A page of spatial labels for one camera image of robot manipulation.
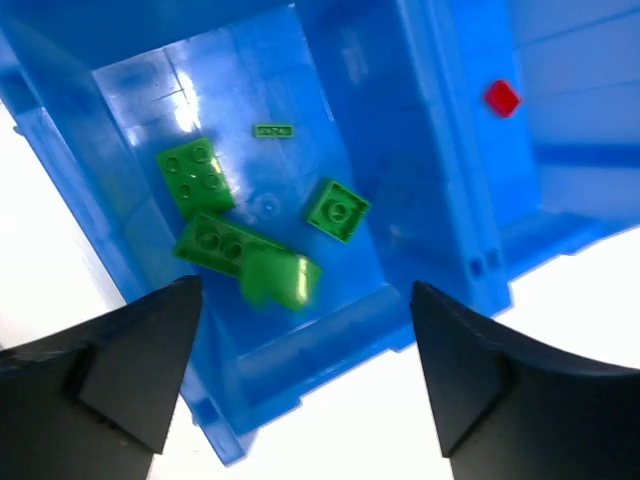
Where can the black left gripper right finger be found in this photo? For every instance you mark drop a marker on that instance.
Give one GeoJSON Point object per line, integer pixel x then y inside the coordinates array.
{"type": "Point", "coordinates": [507, 406]}

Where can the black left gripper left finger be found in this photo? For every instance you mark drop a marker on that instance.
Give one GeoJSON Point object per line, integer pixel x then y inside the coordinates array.
{"type": "Point", "coordinates": [95, 401]}

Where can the long green lego plate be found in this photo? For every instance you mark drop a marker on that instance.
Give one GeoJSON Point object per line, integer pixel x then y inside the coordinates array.
{"type": "Point", "coordinates": [214, 242]}

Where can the green curved lego piece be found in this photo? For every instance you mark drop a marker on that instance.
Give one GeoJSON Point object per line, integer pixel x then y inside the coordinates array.
{"type": "Point", "coordinates": [278, 276]}

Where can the green lego plate piece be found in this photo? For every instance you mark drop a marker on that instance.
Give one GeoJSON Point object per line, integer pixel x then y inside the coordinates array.
{"type": "Point", "coordinates": [195, 178]}

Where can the green square lego brick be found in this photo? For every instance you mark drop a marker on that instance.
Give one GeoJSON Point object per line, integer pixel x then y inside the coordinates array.
{"type": "Point", "coordinates": [336, 210]}

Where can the small red lego brick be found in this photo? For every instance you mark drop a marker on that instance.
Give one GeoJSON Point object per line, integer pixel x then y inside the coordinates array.
{"type": "Point", "coordinates": [502, 98]}

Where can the tiny green lego strip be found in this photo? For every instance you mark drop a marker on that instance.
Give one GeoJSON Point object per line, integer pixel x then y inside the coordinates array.
{"type": "Point", "coordinates": [273, 131]}

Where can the blue plastic divided bin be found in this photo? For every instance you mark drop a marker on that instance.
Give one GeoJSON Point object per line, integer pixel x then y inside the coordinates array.
{"type": "Point", "coordinates": [386, 98]}

